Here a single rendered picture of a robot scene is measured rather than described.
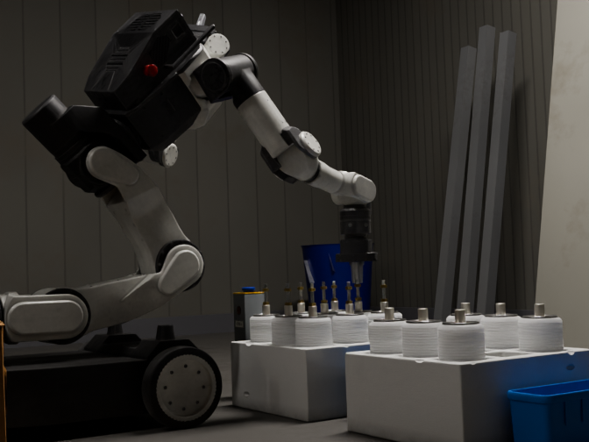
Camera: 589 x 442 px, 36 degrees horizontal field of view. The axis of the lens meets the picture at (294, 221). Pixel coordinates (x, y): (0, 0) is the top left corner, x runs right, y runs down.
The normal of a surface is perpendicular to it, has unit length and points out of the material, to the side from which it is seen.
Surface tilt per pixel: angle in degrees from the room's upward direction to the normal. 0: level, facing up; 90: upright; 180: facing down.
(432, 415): 90
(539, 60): 90
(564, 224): 80
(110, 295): 90
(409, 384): 90
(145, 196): 113
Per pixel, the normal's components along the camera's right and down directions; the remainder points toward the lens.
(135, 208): 0.64, 0.32
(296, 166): -0.25, 0.39
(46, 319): 0.54, -0.07
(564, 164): -0.83, -0.18
